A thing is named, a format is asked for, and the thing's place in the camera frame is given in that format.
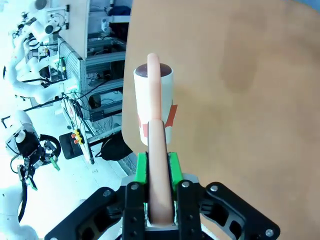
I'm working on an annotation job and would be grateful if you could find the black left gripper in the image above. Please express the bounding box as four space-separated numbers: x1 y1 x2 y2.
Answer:
16 132 61 192

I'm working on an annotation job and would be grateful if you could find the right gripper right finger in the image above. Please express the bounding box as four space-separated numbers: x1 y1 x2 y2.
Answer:
169 151 281 240

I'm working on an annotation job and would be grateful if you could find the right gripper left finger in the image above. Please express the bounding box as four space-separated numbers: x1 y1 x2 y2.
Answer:
44 151 148 240

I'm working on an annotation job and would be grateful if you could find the white mug with pink handle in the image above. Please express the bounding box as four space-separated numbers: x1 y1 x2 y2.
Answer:
133 52 179 225

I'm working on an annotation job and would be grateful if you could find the black emergency stop box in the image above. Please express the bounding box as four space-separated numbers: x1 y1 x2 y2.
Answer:
59 128 87 160

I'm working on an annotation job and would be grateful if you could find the black bag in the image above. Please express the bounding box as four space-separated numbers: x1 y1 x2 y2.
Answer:
101 133 133 161

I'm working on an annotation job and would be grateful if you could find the white cabinet panel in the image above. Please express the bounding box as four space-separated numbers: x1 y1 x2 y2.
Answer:
66 0 133 61

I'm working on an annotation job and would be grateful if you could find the aluminium frame equipment cart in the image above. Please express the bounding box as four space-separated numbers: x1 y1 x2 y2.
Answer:
57 37 126 122

